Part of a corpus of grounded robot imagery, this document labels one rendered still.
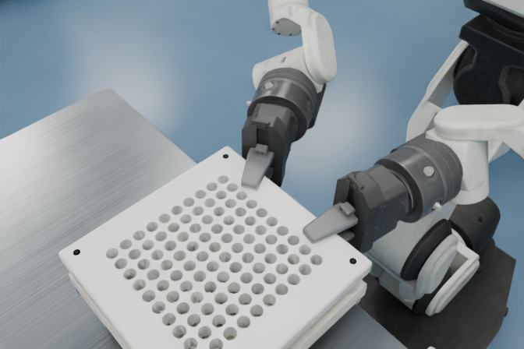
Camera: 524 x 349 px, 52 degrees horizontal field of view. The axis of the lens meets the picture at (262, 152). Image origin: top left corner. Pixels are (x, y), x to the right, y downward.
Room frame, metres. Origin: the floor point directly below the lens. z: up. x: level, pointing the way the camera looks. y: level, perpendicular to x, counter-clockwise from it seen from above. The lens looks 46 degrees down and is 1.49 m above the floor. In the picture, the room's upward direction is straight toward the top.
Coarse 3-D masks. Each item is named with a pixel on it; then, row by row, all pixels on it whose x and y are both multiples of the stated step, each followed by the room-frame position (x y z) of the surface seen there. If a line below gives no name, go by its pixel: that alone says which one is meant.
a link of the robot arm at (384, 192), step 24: (384, 168) 0.43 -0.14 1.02; (408, 168) 0.43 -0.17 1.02; (432, 168) 0.43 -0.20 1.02; (336, 192) 0.40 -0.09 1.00; (360, 192) 0.38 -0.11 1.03; (384, 192) 0.39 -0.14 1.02; (408, 192) 0.41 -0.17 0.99; (432, 192) 0.41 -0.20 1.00; (360, 216) 0.37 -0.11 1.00; (384, 216) 0.38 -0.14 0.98; (408, 216) 0.41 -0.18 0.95; (360, 240) 0.36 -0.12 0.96
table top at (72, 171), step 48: (96, 96) 0.74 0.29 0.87; (0, 144) 0.61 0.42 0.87; (48, 144) 0.61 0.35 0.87; (96, 144) 0.61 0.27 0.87; (144, 144) 0.61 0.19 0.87; (0, 192) 0.51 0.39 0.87; (48, 192) 0.51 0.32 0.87; (96, 192) 0.51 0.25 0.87; (144, 192) 0.51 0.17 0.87; (0, 240) 0.43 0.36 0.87; (48, 240) 0.43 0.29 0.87; (0, 288) 0.35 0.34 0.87; (48, 288) 0.35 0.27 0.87; (0, 336) 0.29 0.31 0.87; (48, 336) 0.29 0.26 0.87; (96, 336) 0.29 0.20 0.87; (336, 336) 0.29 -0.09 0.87; (384, 336) 0.29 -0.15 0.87
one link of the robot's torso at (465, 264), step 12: (468, 252) 0.76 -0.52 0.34; (456, 264) 0.76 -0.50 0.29; (468, 264) 0.72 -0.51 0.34; (456, 276) 0.69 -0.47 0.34; (468, 276) 0.71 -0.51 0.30; (444, 288) 0.66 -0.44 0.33; (456, 288) 0.68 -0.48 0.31; (432, 300) 0.64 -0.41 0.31; (444, 300) 0.64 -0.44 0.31; (432, 312) 0.63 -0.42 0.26
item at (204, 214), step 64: (192, 192) 0.42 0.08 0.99; (256, 192) 0.41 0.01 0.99; (64, 256) 0.33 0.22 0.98; (128, 256) 0.33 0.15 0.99; (192, 256) 0.33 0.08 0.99; (256, 256) 0.32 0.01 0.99; (320, 256) 0.33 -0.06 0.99; (128, 320) 0.25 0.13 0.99; (192, 320) 0.26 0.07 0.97; (256, 320) 0.25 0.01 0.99
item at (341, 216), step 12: (336, 204) 0.39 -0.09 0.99; (348, 204) 0.38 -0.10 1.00; (324, 216) 0.37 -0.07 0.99; (336, 216) 0.37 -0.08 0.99; (348, 216) 0.37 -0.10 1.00; (312, 228) 0.36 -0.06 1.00; (324, 228) 0.36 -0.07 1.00; (336, 228) 0.36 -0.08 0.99; (348, 228) 0.36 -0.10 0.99; (312, 240) 0.34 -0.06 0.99
